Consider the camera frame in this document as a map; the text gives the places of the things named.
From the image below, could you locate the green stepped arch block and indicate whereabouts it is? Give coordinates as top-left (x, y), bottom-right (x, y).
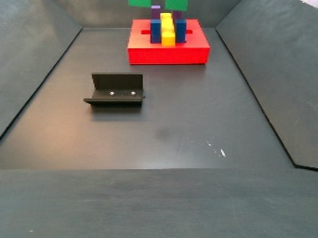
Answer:
top-left (129, 0), bottom-right (189, 11)

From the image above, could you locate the red base board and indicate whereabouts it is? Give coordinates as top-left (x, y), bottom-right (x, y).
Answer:
top-left (127, 20), bottom-right (212, 65)

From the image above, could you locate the yellow long bar block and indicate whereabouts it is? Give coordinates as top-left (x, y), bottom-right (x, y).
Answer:
top-left (161, 13), bottom-right (176, 46)

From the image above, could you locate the black angle bracket fixture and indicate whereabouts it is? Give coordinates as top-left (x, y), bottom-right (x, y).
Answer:
top-left (83, 73), bottom-right (145, 105)

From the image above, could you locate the blue post block left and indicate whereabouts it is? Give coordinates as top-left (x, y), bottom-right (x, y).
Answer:
top-left (150, 20), bottom-right (162, 44)

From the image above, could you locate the blue post block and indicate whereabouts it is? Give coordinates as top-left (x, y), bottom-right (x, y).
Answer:
top-left (176, 19), bottom-right (186, 43)
top-left (150, 20), bottom-right (162, 44)

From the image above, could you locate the blue post block right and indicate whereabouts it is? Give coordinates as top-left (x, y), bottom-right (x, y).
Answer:
top-left (176, 19), bottom-right (186, 43)

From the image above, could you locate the purple post block right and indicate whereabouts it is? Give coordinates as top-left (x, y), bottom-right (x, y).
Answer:
top-left (172, 10), bottom-right (184, 20)

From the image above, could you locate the purple post block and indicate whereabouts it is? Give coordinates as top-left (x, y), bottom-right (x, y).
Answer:
top-left (172, 10), bottom-right (184, 20)
top-left (150, 5), bottom-right (162, 20)

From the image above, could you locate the purple post block left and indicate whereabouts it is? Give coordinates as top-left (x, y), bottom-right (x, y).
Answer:
top-left (150, 5), bottom-right (162, 20)

